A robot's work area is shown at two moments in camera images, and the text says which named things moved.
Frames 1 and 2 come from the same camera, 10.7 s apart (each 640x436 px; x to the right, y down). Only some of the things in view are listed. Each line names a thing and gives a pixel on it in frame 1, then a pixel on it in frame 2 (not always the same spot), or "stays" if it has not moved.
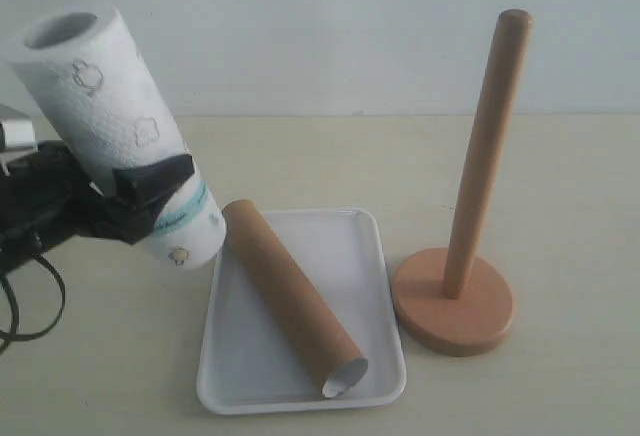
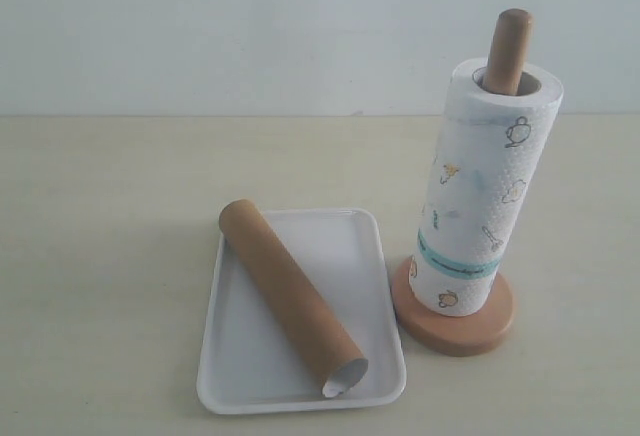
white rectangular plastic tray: (248, 362) stays
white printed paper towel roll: (84, 63) -> (487, 157)
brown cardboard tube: (335, 365) stays
